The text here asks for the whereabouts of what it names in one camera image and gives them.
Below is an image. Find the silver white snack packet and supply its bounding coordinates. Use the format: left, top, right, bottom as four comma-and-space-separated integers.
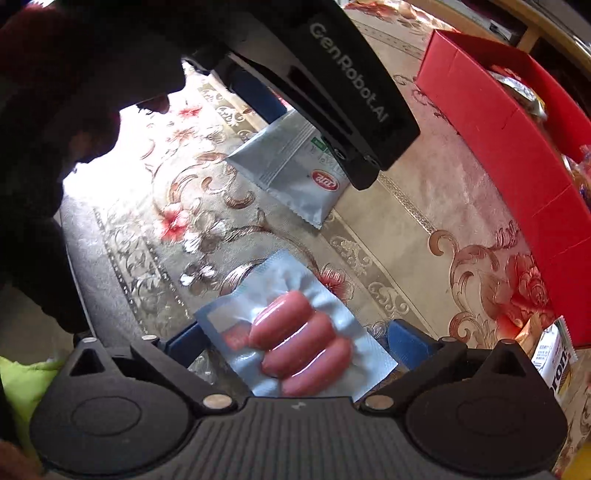
228, 110, 349, 229

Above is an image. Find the sausage vacuum pack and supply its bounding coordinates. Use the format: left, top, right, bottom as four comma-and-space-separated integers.
194, 250, 398, 401

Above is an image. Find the Kaprons white wafer packet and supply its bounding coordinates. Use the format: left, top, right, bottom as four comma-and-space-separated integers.
532, 316, 578, 404

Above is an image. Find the gold foil snack packet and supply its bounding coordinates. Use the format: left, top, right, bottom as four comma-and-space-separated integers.
515, 312, 555, 357

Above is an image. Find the red yellow snack packet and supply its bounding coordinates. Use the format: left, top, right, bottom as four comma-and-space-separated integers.
488, 65, 547, 123

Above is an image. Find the blue red spicy snack bag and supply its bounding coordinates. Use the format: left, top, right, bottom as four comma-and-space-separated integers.
562, 145, 591, 209

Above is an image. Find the floral table cloth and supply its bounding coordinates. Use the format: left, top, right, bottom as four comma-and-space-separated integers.
60, 1, 555, 348

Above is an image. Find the red cardboard box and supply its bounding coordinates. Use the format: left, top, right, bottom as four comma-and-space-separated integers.
416, 30, 590, 348

